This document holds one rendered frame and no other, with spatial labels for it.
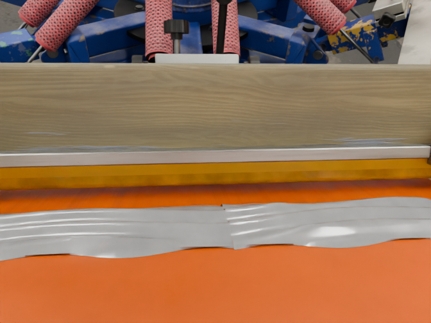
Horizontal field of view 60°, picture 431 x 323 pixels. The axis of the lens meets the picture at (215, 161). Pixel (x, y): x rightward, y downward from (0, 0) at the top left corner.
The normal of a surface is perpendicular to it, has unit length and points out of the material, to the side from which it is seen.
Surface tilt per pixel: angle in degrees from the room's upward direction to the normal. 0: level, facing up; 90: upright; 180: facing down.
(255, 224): 7
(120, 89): 56
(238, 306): 32
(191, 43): 0
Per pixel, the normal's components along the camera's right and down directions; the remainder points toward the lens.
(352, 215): 0.07, -0.74
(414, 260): 0.00, -0.97
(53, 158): 0.10, 0.22
